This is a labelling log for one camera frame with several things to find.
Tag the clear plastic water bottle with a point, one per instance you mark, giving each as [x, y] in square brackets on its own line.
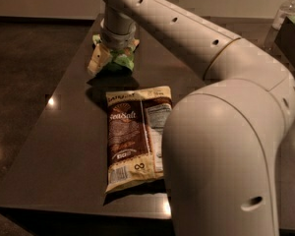
[286, 9]

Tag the dark box on table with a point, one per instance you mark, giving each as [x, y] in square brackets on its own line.
[285, 40]

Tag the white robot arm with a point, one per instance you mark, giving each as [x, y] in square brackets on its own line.
[220, 141]

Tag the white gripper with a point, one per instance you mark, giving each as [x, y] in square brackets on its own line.
[117, 40]

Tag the brown sea salt chip bag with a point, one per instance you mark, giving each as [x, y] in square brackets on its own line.
[136, 119]

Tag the green rice chip bag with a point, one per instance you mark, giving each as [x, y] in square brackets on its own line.
[119, 59]

